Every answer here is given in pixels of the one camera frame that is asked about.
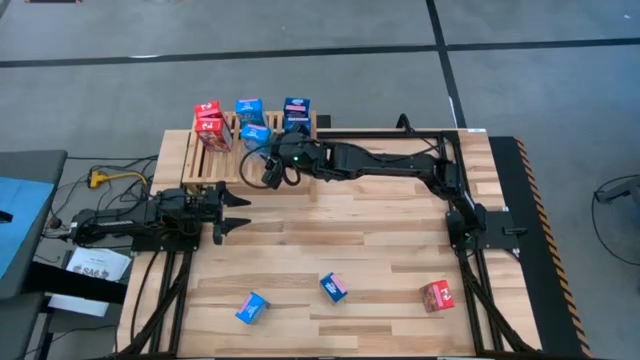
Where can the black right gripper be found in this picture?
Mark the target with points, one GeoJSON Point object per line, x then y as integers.
{"type": "Point", "coordinates": [287, 150]}

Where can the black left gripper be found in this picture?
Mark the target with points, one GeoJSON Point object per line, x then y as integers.
{"type": "Point", "coordinates": [207, 207]}

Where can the blue Frosted Flakes cereal box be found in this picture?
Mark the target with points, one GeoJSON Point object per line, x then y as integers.
{"type": "Point", "coordinates": [297, 106]}
{"type": "Point", "coordinates": [333, 288]}
{"type": "Point", "coordinates": [297, 125]}

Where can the light blue Rice Krispies box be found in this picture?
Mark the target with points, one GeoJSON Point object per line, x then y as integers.
{"type": "Point", "coordinates": [252, 307]}
{"type": "Point", "coordinates": [256, 136]}
{"type": "Point", "coordinates": [250, 110]}

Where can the red Froot Loops cereal box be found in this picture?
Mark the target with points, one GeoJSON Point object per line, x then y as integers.
{"type": "Point", "coordinates": [214, 134]}
{"type": "Point", "coordinates": [207, 109]}
{"type": "Point", "coordinates": [436, 296]}

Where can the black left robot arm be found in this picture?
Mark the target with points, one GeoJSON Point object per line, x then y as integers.
{"type": "Point", "coordinates": [115, 222]}

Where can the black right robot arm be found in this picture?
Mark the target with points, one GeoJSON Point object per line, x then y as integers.
{"type": "Point", "coordinates": [380, 162]}

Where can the wooden slatted shelf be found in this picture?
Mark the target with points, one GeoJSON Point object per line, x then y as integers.
{"type": "Point", "coordinates": [220, 167]}

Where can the white printed paper sheet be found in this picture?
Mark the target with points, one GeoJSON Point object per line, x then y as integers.
{"type": "Point", "coordinates": [100, 262]}

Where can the black crossbar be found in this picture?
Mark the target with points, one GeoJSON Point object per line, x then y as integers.
{"type": "Point", "coordinates": [75, 285]}

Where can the white plain paper sheet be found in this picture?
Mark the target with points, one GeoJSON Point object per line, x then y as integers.
{"type": "Point", "coordinates": [75, 305]}

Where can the blue sheet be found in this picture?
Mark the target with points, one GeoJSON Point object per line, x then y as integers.
{"type": "Point", "coordinates": [25, 225]}

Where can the black hazard-striped floor mat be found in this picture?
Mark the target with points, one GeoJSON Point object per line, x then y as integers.
{"type": "Point", "coordinates": [540, 300]}

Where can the grey stand leg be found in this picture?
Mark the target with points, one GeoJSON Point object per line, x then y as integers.
{"type": "Point", "coordinates": [622, 190]}

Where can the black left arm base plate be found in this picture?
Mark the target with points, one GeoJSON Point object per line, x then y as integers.
{"type": "Point", "coordinates": [165, 247]}

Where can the black aluminium rail frame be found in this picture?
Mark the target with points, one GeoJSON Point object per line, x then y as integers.
{"type": "Point", "coordinates": [375, 134]}

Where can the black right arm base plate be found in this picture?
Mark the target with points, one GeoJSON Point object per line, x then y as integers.
{"type": "Point", "coordinates": [500, 225]}

